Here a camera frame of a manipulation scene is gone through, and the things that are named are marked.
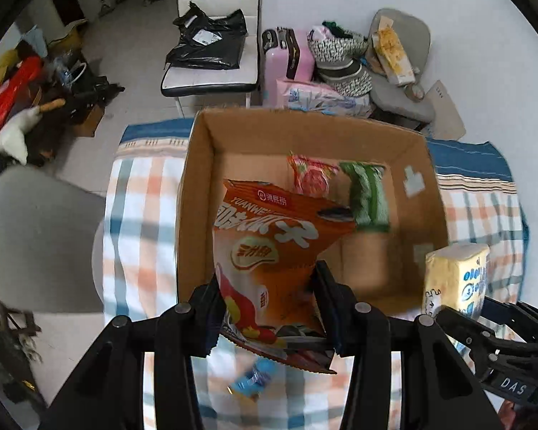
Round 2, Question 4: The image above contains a grey round-back chair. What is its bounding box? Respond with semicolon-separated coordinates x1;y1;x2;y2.
0;168;107;315

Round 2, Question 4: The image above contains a flat cardboard piece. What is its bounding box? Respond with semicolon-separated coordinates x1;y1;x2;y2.
424;81;467;141

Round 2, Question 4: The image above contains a green snack packet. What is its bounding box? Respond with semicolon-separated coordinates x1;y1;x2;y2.
338;161;392;234

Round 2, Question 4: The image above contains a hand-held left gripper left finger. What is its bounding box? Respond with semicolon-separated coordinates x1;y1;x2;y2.
39;274;228;430

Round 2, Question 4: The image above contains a pastel tissue multipack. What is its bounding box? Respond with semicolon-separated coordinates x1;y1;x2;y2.
275;78;373;120

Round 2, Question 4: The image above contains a red plastic bag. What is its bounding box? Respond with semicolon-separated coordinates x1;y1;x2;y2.
0;56;44;145

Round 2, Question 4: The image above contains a white plush goose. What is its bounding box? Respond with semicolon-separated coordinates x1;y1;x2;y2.
0;99;66;176

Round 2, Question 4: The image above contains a small brown cardboard box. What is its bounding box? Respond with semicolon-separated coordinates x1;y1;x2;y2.
73;103;107;138

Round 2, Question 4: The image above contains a yellow tissue pack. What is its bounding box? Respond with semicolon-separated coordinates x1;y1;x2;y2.
423;242;492;321

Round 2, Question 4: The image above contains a checkered blanket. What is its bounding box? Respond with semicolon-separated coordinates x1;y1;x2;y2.
102;119;530;430

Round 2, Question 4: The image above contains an orange snack bag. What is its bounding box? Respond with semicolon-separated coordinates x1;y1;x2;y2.
212;179;358;375

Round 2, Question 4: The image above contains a pink suitcase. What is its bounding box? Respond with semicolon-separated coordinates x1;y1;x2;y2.
261;28;316;108

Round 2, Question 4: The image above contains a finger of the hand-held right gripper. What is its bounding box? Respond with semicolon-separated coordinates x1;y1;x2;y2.
434;307;538;359
482;281;538;330

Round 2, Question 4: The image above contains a yellow snack bag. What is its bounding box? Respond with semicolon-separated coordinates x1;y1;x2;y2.
371;24;416;87

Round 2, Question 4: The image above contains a grey fabric chair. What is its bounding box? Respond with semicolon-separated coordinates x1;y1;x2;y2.
365;8;436;123

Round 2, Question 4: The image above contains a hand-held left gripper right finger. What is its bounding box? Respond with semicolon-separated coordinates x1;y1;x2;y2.
311;260;495;430

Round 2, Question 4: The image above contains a black plastic bag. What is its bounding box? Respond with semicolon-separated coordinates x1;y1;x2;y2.
165;2;249;71

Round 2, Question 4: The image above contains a red snack packet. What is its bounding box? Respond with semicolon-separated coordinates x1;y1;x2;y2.
287;152;342;199

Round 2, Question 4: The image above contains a small blue packet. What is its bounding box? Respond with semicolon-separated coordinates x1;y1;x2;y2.
226;358;277;400

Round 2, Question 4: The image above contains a black and white patterned bag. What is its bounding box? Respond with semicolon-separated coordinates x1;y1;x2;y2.
307;22;374;97

